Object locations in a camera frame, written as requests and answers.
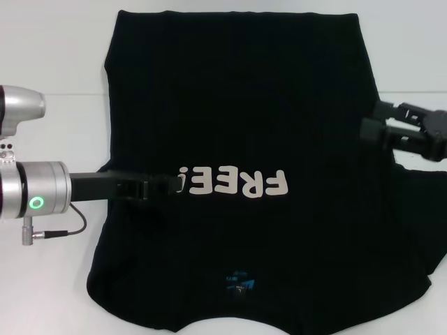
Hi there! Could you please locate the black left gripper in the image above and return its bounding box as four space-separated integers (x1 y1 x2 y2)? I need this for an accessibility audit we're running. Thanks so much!
69 170 183 204

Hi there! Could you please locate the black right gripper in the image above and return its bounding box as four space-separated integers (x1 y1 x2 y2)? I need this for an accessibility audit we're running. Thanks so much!
360 100 447 162

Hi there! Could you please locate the black shirt with FREE print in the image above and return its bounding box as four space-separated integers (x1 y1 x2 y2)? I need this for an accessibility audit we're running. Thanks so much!
85 9 447 324

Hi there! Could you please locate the grey cable with metal plug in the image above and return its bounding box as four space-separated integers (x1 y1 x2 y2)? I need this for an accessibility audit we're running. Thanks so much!
22 204 87 246

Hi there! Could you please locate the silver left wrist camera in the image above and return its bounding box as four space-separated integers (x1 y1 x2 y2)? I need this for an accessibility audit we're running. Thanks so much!
0 84 47 165

